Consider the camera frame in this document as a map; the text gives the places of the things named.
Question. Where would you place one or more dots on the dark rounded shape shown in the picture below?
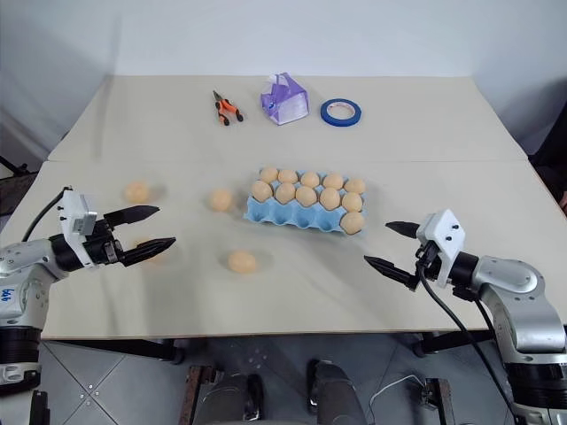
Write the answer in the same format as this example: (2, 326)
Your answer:
(336, 394)
(235, 398)

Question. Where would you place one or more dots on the orange black pliers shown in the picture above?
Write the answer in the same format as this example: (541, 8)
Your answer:
(226, 108)

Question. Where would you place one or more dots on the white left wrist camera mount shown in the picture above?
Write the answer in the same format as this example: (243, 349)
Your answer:
(73, 212)

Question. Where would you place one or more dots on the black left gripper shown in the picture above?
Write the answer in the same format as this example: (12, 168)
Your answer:
(103, 245)

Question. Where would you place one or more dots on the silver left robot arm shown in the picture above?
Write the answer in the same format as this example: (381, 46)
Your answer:
(22, 262)

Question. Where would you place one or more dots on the rusty metal frame post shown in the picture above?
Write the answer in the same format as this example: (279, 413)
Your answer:
(195, 394)
(438, 398)

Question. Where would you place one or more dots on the black table leg bar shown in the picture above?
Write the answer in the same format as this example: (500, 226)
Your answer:
(452, 342)
(133, 349)

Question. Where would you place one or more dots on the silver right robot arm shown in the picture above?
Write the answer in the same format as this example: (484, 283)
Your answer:
(509, 274)

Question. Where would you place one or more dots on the blue tape roll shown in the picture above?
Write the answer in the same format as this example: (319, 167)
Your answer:
(328, 116)

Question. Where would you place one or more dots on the blue egg tray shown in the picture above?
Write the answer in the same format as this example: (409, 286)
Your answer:
(292, 218)

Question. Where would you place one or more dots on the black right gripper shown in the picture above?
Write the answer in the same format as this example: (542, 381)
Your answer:
(429, 263)

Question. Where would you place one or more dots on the purple plastic tissue pack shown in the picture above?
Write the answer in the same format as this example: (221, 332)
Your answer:
(283, 102)

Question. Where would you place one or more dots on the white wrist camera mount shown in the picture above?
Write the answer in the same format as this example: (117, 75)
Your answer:
(73, 212)
(443, 234)

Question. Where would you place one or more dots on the black stand beside table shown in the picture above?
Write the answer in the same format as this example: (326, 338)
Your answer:
(13, 177)

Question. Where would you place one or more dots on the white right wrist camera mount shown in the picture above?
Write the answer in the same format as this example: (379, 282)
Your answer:
(443, 234)

